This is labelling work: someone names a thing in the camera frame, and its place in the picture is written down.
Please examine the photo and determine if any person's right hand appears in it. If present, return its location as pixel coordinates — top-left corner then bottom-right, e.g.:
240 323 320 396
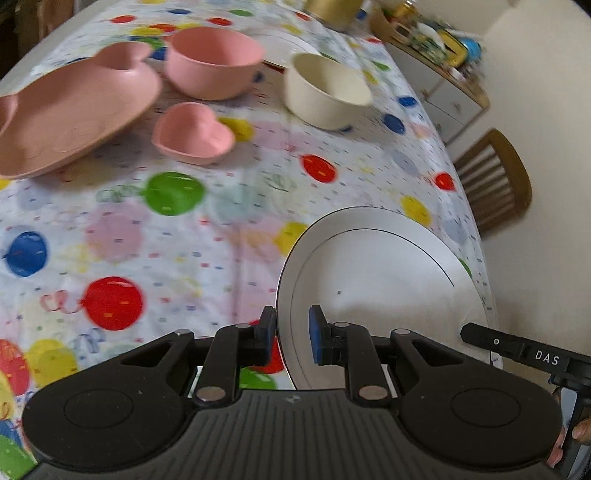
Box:
546 386 591 469

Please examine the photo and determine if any blue globe ball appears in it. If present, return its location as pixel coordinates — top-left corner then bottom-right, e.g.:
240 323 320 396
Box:
460 37 482 62

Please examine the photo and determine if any yellow tissue box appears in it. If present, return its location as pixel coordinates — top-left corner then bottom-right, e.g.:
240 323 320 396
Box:
437 29 469 68

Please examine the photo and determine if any pink heart-shaped dish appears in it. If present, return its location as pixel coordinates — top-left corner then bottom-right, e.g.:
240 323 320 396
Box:
151 102 235 166

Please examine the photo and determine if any small white plate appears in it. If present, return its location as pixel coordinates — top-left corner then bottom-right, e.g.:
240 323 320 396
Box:
243 27 320 69

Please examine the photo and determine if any pink bear-shaped plate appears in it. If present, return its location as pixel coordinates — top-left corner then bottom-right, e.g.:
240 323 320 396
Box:
1 41 162 180

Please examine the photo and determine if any white drawer cabinet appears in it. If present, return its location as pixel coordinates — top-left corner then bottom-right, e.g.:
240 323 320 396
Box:
386 43 490 145

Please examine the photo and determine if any balloon pattern tablecloth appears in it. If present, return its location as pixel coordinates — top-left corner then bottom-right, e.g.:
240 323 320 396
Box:
1 1 496 479

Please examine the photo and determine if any cream bowl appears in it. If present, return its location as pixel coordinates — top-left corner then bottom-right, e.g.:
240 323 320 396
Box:
283 53 373 131

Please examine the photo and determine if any gold thermos jug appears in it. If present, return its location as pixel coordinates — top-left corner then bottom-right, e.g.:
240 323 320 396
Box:
304 0 363 32

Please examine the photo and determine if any large white plate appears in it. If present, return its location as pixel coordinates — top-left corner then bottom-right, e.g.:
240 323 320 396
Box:
276 207 491 390

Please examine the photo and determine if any wooden chair right side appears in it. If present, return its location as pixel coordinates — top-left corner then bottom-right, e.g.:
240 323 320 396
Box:
454 129 533 238

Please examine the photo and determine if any pink bowl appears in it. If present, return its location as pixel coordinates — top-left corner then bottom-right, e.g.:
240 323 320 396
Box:
164 26 266 101

